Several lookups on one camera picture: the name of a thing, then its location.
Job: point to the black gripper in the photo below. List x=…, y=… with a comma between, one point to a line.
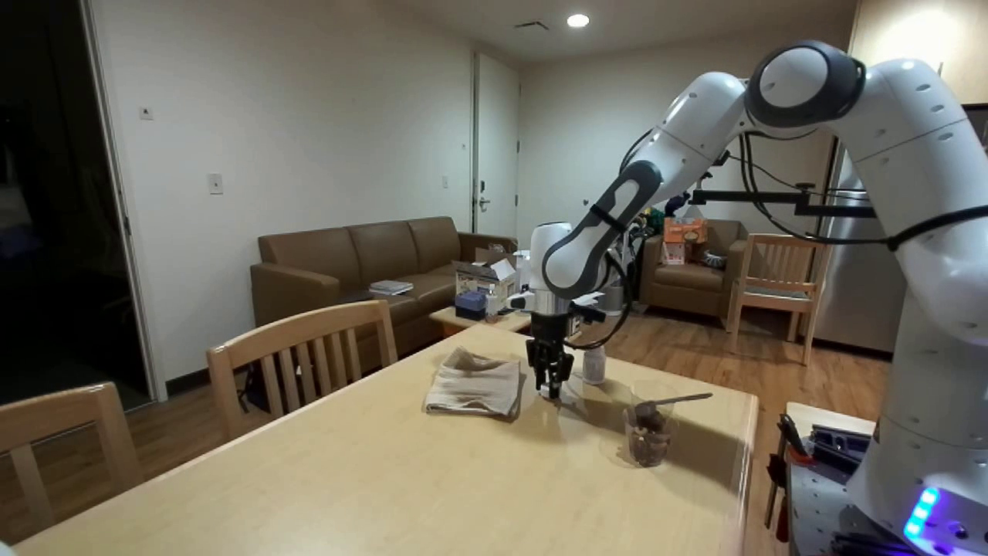
x=552, y=342

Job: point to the white ribbed towel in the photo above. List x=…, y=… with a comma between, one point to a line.
x=481, y=390

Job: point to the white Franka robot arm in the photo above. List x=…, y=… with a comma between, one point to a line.
x=928, y=156

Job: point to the white pill bottle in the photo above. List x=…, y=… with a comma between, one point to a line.
x=597, y=367

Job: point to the white and blue carton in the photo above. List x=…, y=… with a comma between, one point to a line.
x=483, y=292

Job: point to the brown armchair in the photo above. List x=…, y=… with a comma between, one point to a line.
x=680, y=292

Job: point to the grey book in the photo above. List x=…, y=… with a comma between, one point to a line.
x=391, y=289

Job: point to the orange box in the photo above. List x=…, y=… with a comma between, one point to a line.
x=675, y=240

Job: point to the wooden slat-back chair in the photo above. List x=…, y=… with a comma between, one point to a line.
x=776, y=297
x=297, y=356
x=62, y=433

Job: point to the brown leather sofa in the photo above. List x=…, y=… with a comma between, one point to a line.
x=329, y=262

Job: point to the white door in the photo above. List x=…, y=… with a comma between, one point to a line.
x=494, y=133

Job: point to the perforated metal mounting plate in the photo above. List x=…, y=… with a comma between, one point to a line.
x=823, y=505

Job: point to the stainless steel fridge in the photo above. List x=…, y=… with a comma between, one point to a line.
x=859, y=297

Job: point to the round ceiling light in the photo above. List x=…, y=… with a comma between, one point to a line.
x=579, y=19

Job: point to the small white thermostat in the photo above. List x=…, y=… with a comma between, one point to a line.
x=146, y=111

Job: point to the white light switch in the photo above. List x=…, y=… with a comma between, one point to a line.
x=215, y=182

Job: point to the cream wall cabinet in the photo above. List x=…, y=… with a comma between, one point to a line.
x=906, y=19

